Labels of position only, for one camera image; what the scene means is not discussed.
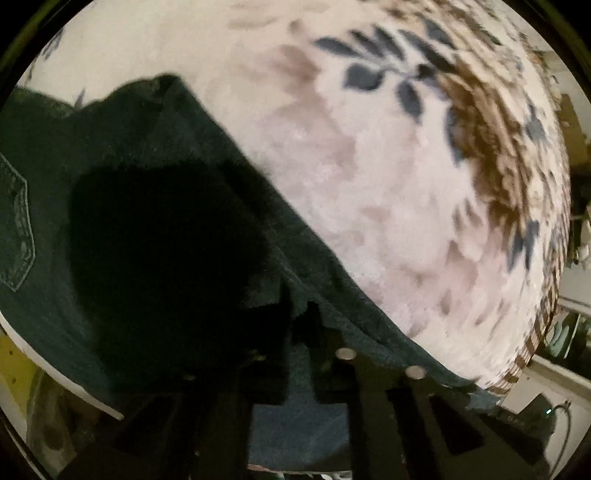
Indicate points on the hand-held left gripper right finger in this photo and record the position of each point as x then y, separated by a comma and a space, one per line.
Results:
330, 364

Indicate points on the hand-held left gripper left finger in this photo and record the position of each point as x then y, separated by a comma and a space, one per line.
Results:
265, 350

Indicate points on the dark denim pants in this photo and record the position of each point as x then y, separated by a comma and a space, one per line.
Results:
115, 207

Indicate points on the leaf print blanket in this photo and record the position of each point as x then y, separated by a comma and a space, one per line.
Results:
392, 184

